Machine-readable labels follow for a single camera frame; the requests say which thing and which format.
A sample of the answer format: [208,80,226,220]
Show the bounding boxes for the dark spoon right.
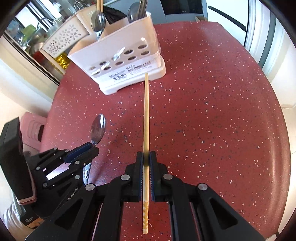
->
[127,2,140,23]

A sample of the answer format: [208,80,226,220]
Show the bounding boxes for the black kitchen faucet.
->
[37,18,55,30]

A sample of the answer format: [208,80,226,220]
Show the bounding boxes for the crossed bamboo chopstick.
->
[142,73,150,235]

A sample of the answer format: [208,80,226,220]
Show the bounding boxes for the white plastic utensil holder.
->
[68,12,166,95]

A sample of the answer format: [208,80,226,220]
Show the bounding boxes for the gold foil package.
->
[55,52,71,70]

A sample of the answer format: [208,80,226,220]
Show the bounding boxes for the cardboard box on floor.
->
[195,16,208,22]

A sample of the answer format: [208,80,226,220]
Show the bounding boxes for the pink plastic stool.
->
[20,112,47,151]

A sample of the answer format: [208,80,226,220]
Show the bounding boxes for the steel spoon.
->
[91,10,106,40]
[83,113,106,185]

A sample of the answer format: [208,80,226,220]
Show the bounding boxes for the black plastic bag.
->
[103,6,127,25]

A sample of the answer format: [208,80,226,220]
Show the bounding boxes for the black chopstick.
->
[138,0,148,19]

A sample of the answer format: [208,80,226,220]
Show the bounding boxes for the white perforated basket cart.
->
[42,4,96,58]

